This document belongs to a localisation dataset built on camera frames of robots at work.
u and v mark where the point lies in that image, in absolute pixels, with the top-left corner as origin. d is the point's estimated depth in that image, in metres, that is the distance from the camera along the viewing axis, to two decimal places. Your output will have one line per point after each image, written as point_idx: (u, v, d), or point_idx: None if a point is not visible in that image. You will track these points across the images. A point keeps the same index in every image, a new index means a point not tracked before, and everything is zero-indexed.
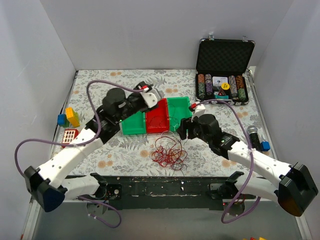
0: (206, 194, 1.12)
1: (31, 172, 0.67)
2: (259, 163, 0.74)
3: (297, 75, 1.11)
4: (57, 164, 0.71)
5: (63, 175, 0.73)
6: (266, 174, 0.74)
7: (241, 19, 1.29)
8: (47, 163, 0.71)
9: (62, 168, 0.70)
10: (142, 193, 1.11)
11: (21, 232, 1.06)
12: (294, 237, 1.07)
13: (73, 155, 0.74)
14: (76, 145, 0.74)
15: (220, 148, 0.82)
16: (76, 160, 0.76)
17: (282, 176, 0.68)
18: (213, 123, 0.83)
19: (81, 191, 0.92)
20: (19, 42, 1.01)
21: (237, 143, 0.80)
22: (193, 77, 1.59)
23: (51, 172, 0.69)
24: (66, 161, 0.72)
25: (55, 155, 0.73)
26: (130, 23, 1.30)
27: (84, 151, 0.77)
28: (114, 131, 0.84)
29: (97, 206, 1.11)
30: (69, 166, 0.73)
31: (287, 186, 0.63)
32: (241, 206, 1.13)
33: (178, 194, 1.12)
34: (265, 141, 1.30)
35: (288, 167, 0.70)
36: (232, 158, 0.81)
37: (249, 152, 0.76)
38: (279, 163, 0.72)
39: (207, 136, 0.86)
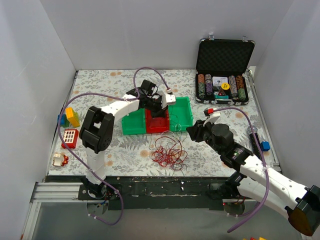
0: (206, 194, 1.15)
1: (95, 108, 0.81)
2: (274, 182, 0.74)
3: (297, 75, 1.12)
4: (115, 107, 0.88)
5: (116, 119, 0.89)
6: (281, 195, 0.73)
7: (241, 19, 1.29)
8: (106, 106, 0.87)
9: (118, 111, 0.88)
10: (142, 193, 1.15)
11: (21, 232, 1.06)
12: (294, 237, 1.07)
13: (125, 104, 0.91)
14: (127, 99, 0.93)
15: (232, 160, 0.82)
16: (124, 112, 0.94)
17: (299, 199, 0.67)
18: (228, 136, 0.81)
19: (100, 168, 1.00)
20: (19, 42, 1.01)
21: (251, 158, 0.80)
22: (193, 77, 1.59)
23: (111, 110, 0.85)
24: (121, 107, 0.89)
25: (112, 103, 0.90)
26: (130, 23, 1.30)
27: (130, 107, 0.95)
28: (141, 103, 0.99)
29: (97, 206, 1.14)
30: (119, 113, 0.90)
31: (305, 211, 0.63)
32: (241, 206, 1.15)
33: (178, 194, 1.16)
34: (265, 142, 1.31)
35: (304, 189, 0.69)
36: (243, 172, 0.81)
37: (264, 170, 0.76)
38: (294, 184, 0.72)
39: (218, 147, 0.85)
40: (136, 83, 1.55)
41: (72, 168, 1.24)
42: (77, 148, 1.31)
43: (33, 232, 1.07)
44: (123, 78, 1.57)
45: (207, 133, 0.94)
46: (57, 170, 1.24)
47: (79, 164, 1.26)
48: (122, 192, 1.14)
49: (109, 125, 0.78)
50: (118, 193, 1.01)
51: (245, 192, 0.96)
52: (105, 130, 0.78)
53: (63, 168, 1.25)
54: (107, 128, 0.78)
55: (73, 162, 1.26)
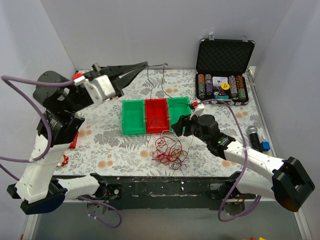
0: (206, 194, 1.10)
1: (10, 192, 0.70)
2: (253, 159, 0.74)
3: (297, 75, 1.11)
4: (27, 184, 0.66)
5: (44, 187, 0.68)
6: (261, 171, 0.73)
7: (241, 19, 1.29)
8: (20, 184, 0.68)
9: (34, 187, 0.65)
10: (142, 193, 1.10)
11: (21, 232, 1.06)
12: (294, 237, 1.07)
13: (35, 172, 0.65)
14: (33, 160, 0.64)
15: (217, 149, 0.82)
16: (48, 169, 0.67)
17: (275, 170, 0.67)
18: (213, 126, 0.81)
19: (81, 192, 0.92)
20: (19, 42, 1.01)
21: (233, 143, 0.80)
22: (193, 77, 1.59)
23: (24, 193, 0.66)
24: (32, 178, 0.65)
25: (24, 173, 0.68)
26: (130, 24, 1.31)
27: (50, 161, 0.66)
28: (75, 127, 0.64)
29: (97, 207, 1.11)
30: (41, 181, 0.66)
31: (281, 180, 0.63)
32: (241, 206, 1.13)
33: (178, 194, 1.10)
34: (265, 141, 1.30)
35: (281, 162, 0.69)
36: (228, 157, 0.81)
37: (244, 150, 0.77)
38: (272, 159, 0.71)
39: (206, 137, 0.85)
40: (136, 84, 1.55)
41: (72, 168, 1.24)
42: (76, 148, 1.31)
43: (33, 232, 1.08)
44: None
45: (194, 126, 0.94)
46: (57, 170, 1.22)
47: (79, 164, 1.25)
48: (122, 192, 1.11)
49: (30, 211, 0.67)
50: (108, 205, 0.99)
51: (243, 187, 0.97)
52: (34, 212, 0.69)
53: (63, 168, 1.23)
54: (34, 211, 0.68)
55: (73, 162, 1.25)
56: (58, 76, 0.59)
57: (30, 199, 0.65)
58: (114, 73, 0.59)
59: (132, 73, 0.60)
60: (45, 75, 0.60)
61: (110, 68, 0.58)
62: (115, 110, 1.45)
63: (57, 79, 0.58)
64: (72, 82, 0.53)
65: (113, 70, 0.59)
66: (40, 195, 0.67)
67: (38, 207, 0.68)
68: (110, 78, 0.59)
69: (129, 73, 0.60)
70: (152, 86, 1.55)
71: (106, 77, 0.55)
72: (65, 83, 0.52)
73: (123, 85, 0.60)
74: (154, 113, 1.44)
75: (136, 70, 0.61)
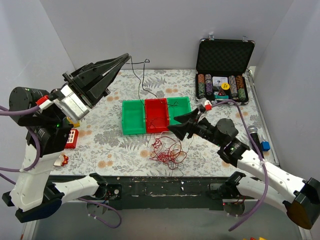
0: (206, 194, 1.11)
1: (6, 200, 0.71)
2: (272, 176, 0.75)
3: (297, 75, 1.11)
4: (20, 193, 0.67)
5: (38, 194, 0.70)
6: (278, 188, 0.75)
7: (241, 19, 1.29)
8: (14, 192, 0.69)
9: (27, 196, 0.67)
10: (142, 193, 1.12)
11: (21, 232, 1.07)
12: (294, 237, 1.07)
13: (27, 181, 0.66)
14: (24, 170, 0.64)
15: (229, 156, 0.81)
16: (40, 178, 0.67)
17: (297, 192, 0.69)
18: (232, 135, 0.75)
19: (80, 193, 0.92)
20: (19, 41, 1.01)
21: (248, 152, 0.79)
22: (193, 77, 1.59)
23: (19, 201, 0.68)
24: (25, 188, 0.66)
25: (17, 181, 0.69)
26: (130, 24, 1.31)
27: (43, 169, 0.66)
28: (63, 135, 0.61)
29: (97, 206, 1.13)
30: (35, 189, 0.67)
31: (303, 204, 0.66)
32: (241, 205, 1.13)
33: (178, 194, 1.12)
34: (265, 141, 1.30)
35: (301, 182, 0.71)
36: (241, 166, 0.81)
37: (261, 164, 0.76)
38: (292, 177, 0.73)
39: (220, 142, 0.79)
40: (136, 84, 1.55)
41: (72, 168, 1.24)
42: (76, 148, 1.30)
43: (33, 232, 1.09)
44: (123, 78, 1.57)
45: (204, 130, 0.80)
46: (57, 170, 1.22)
47: (79, 164, 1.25)
48: (123, 192, 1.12)
49: (25, 219, 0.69)
50: (109, 206, 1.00)
51: (245, 190, 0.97)
52: (31, 218, 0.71)
53: (63, 168, 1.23)
54: (30, 219, 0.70)
55: (73, 163, 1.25)
56: (26, 93, 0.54)
57: (24, 207, 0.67)
58: (90, 79, 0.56)
59: (112, 71, 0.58)
60: (16, 91, 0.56)
61: (82, 77, 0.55)
62: (115, 110, 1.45)
63: (26, 96, 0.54)
64: (38, 107, 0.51)
65: (87, 76, 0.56)
66: (35, 203, 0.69)
67: (33, 214, 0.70)
68: (87, 86, 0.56)
69: (109, 72, 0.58)
70: (152, 86, 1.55)
71: (74, 96, 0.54)
72: (27, 111, 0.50)
73: (104, 87, 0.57)
74: (154, 113, 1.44)
75: (114, 68, 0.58)
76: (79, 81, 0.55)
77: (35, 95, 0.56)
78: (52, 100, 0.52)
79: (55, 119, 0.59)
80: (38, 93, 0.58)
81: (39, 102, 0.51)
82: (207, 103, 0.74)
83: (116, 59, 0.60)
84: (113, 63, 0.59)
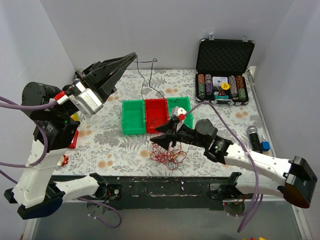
0: (206, 194, 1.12)
1: (8, 197, 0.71)
2: (260, 164, 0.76)
3: (298, 75, 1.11)
4: (24, 189, 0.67)
5: (41, 192, 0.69)
6: (269, 174, 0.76)
7: (241, 19, 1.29)
8: (17, 189, 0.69)
9: (30, 193, 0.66)
10: (142, 193, 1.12)
11: (21, 232, 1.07)
12: (294, 237, 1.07)
13: (32, 177, 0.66)
14: (30, 166, 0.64)
15: (216, 154, 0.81)
16: (45, 174, 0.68)
17: (286, 174, 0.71)
18: (213, 133, 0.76)
19: (80, 192, 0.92)
20: (19, 42, 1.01)
21: (232, 147, 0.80)
22: (193, 77, 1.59)
23: (21, 198, 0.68)
24: (29, 184, 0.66)
25: (21, 177, 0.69)
26: (130, 24, 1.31)
27: (49, 165, 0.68)
28: (70, 132, 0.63)
29: (97, 206, 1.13)
30: (38, 185, 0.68)
31: (294, 184, 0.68)
32: (241, 206, 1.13)
33: (178, 194, 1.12)
34: (265, 141, 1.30)
35: (288, 163, 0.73)
36: (230, 162, 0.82)
37: (246, 155, 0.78)
38: (278, 160, 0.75)
39: (202, 142, 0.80)
40: (136, 84, 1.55)
41: (72, 168, 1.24)
42: (76, 148, 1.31)
43: (33, 232, 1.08)
44: (123, 78, 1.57)
45: (184, 135, 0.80)
46: (57, 170, 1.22)
47: (79, 164, 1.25)
48: (123, 192, 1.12)
49: (27, 216, 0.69)
50: (110, 207, 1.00)
51: (244, 189, 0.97)
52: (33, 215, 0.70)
53: (63, 168, 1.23)
54: (31, 216, 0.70)
55: (73, 162, 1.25)
56: (40, 88, 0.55)
57: (27, 204, 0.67)
58: (101, 76, 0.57)
59: (121, 69, 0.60)
60: (29, 86, 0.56)
61: (95, 74, 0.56)
62: (115, 110, 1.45)
63: (40, 91, 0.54)
64: (55, 103, 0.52)
65: (98, 73, 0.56)
66: (37, 200, 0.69)
67: (36, 211, 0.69)
68: (98, 83, 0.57)
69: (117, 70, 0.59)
70: (153, 86, 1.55)
71: (90, 91, 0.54)
72: (39, 107, 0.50)
73: (114, 83, 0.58)
74: (154, 113, 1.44)
75: (122, 67, 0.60)
76: (92, 78, 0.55)
77: (48, 90, 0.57)
78: (69, 96, 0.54)
79: (64, 115, 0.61)
80: (51, 89, 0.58)
81: (57, 97, 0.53)
82: (180, 113, 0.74)
83: (124, 57, 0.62)
84: (121, 61, 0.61)
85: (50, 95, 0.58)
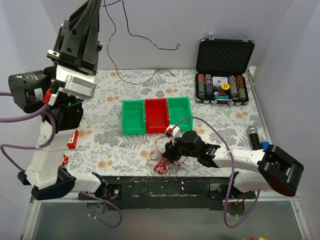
0: (206, 194, 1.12)
1: (22, 179, 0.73)
2: (239, 157, 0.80)
3: (297, 75, 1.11)
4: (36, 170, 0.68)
5: (53, 173, 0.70)
6: (249, 166, 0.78)
7: (241, 19, 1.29)
8: (29, 170, 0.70)
9: (42, 174, 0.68)
10: (142, 193, 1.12)
11: (21, 232, 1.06)
12: (294, 237, 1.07)
13: (43, 159, 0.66)
14: (39, 147, 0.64)
15: (207, 161, 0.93)
16: (55, 156, 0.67)
17: (259, 161, 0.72)
18: (196, 140, 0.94)
19: (84, 187, 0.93)
20: (20, 43, 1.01)
21: (218, 150, 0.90)
22: (193, 77, 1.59)
23: (35, 179, 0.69)
24: (40, 166, 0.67)
25: (33, 158, 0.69)
26: (130, 24, 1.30)
27: (58, 147, 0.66)
28: (75, 111, 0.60)
29: (97, 206, 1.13)
30: (50, 167, 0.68)
31: (267, 170, 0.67)
32: (241, 206, 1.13)
33: (178, 194, 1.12)
34: (265, 141, 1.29)
35: (262, 152, 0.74)
36: (219, 163, 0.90)
37: (228, 153, 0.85)
38: (254, 151, 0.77)
39: (193, 152, 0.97)
40: (137, 84, 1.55)
41: (72, 168, 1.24)
42: (76, 148, 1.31)
43: (33, 232, 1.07)
44: (123, 78, 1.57)
45: (181, 148, 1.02)
46: None
47: (79, 164, 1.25)
48: (122, 192, 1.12)
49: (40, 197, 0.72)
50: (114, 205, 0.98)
51: (243, 188, 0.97)
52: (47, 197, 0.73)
53: None
54: (45, 197, 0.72)
55: (73, 163, 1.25)
56: (19, 82, 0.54)
57: (40, 185, 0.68)
58: (77, 48, 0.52)
59: (93, 23, 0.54)
60: (12, 80, 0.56)
61: (68, 49, 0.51)
62: (115, 110, 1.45)
63: (19, 85, 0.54)
64: (48, 105, 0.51)
65: (72, 45, 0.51)
66: (50, 182, 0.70)
67: (49, 192, 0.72)
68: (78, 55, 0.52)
69: (88, 28, 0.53)
70: (153, 86, 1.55)
71: (71, 78, 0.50)
72: (39, 111, 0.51)
73: (93, 47, 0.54)
74: (154, 113, 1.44)
75: (91, 21, 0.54)
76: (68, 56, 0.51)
77: (29, 82, 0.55)
78: (55, 93, 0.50)
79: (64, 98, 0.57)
80: (32, 78, 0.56)
81: (46, 100, 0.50)
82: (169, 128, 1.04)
83: (88, 4, 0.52)
84: (88, 12, 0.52)
85: (34, 85, 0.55)
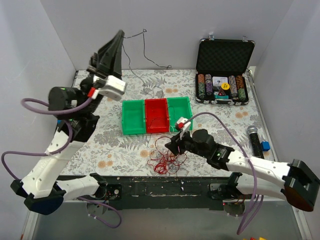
0: (206, 194, 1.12)
1: (15, 187, 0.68)
2: (260, 168, 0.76)
3: (298, 75, 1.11)
4: (37, 177, 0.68)
5: (50, 183, 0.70)
6: (269, 178, 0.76)
7: (241, 19, 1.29)
8: (28, 177, 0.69)
9: (43, 181, 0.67)
10: (142, 193, 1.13)
11: (21, 232, 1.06)
12: (294, 237, 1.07)
13: (50, 166, 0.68)
14: (50, 153, 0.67)
15: (218, 162, 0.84)
16: (59, 166, 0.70)
17: (285, 176, 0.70)
18: (209, 140, 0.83)
19: (80, 193, 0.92)
20: (19, 43, 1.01)
21: (233, 153, 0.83)
22: (193, 77, 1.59)
23: (32, 186, 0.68)
24: (44, 173, 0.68)
25: (35, 166, 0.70)
26: (130, 23, 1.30)
27: (64, 157, 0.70)
28: (92, 125, 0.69)
29: (97, 206, 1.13)
30: (51, 176, 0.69)
31: (294, 187, 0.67)
32: (241, 206, 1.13)
33: (178, 194, 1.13)
34: (265, 141, 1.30)
35: (287, 166, 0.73)
36: (232, 168, 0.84)
37: (246, 160, 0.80)
38: (277, 164, 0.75)
39: (202, 151, 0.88)
40: (136, 84, 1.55)
41: (72, 168, 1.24)
42: None
43: (33, 232, 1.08)
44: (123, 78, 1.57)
45: (188, 144, 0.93)
46: None
47: (79, 164, 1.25)
48: (123, 192, 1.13)
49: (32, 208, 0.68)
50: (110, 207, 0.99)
51: (246, 190, 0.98)
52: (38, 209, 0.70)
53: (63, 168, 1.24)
54: (37, 208, 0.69)
55: (73, 163, 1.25)
56: (63, 92, 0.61)
57: (37, 193, 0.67)
58: (110, 64, 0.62)
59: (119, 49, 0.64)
60: (52, 91, 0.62)
61: (104, 64, 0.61)
62: (115, 110, 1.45)
63: (62, 95, 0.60)
64: (91, 99, 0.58)
65: (107, 62, 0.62)
66: (46, 192, 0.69)
67: (44, 203, 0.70)
68: (110, 69, 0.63)
69: (118, 51, 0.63)
70: (153, 86, 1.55)
71: (112, 78, 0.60)
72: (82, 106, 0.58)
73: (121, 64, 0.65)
74: (154, 113, 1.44)
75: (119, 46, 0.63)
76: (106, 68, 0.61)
77: (69, 93, 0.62)
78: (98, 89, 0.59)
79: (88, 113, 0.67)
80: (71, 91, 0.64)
81: (91, 94, 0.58)
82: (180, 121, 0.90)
83: (116, 37, 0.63)
84: (116, 43, 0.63)
85: (72, 97, 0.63)
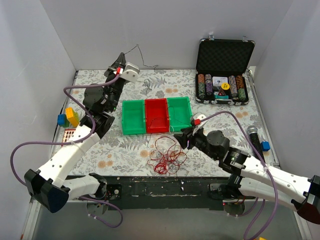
0: (206, 194, 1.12)
1: (32, 175, 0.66)
2: (279, 180, 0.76)
3: (298, 75, 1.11)
4: (57, 164, 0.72)
5: (65, 174, 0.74)
6: (286, 191, 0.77)
7: (241, 19, 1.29)
8: (47, 163, 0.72)
9: (63, 168, 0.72)
10: (142, 193, 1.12)
11: (21, 232, 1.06)
12: (294, 237, 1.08)
13: (72, 154, 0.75)
14: (74, 142, 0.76)
15: (231, 166, 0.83)
16: (77, 157, 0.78)
17: (306, 193, 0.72)
18: (224, 144, 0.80)
19: (82, 192, 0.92)
20: (19, 42, 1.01)
21: (250, 160, 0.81)
22: (193, 77, 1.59)
23: (52, 172, 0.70)
24: (66, 159, 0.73)
25: (54, 155, 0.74)
26: (130, 23, 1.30)
27: (83, 149, 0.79)
28: (109, 123, 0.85)
29: (97, 207, 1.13)
30: (69, 165, 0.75)
31: (315, 204, 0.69)
32: (241, 206, 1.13)
33: (178, 194, 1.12)
34: (265, 141, 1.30)
35: (307, 181, 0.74)
36: (245, 175, 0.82)
37: (265, 170, 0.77)
38: (297, 178, 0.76)
39: (213, 154, 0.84)
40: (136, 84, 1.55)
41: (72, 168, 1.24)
42: None
43: (33, 232, 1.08)
44: None
45: (199, 140, 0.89)
46: None
47: (79, 164, 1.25)
48: (123, 192, 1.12)
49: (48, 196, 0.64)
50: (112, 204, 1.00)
51: (247, 193, 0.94)
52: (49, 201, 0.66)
53: None
54: (52, 197, 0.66)
55: None
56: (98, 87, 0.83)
57: (56, 179, 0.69)
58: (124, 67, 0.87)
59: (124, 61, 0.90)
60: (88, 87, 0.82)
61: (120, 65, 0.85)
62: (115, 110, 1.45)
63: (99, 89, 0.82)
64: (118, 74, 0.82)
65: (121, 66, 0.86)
66: (61, 180, 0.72)
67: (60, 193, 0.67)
68: None
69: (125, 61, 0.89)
70: (153, 86, 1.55)
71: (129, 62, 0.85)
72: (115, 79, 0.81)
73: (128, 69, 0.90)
74: (154, 113, 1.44)
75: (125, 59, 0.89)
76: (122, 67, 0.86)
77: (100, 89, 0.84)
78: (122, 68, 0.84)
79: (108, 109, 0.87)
80: None
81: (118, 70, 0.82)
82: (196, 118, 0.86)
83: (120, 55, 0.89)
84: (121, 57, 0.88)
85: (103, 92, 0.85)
